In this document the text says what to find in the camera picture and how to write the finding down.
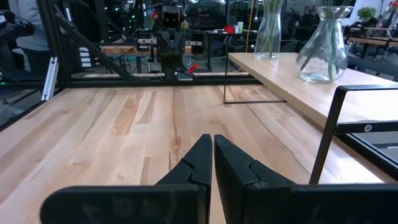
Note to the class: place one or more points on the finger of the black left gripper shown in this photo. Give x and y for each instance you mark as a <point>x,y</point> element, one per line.
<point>167,70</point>
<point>175,70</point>

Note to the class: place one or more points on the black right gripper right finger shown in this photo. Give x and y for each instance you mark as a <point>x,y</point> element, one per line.
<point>248,202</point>

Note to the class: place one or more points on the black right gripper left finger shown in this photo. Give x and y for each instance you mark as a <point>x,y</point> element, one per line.
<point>186,202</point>

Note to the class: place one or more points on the tall clear glass vase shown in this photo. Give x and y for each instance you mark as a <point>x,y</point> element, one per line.
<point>269,40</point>

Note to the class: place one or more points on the bulbous clear glass vase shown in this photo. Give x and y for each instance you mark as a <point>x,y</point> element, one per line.
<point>323,59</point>

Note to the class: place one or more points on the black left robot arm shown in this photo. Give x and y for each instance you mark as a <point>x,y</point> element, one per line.
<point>143,46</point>

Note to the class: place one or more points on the black idle robot arm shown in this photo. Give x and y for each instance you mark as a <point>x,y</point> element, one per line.
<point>15,25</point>

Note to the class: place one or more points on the small red object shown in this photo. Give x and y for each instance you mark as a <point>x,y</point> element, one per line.
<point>193,67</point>

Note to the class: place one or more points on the wooden workbench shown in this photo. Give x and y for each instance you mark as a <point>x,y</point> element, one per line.
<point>124,49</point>

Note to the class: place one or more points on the small red box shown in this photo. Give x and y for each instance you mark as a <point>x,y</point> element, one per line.
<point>229,29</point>

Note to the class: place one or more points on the pale green cup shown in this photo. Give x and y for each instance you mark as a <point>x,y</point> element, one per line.
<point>240,27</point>

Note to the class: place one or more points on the silver aluminium brace bar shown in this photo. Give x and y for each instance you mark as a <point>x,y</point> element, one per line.
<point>49,79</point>

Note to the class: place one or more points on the person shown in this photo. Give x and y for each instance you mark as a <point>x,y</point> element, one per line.
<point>29,25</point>

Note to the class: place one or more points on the green potted plant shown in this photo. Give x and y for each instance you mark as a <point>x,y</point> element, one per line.
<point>366,14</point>

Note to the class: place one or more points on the red flower bouquet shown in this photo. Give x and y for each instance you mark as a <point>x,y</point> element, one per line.
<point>394,5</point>

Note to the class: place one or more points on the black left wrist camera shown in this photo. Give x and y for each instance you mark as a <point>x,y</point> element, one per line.
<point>171,18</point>

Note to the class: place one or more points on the wooden shelf black metal frame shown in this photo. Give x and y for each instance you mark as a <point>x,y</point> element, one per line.
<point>280,77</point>

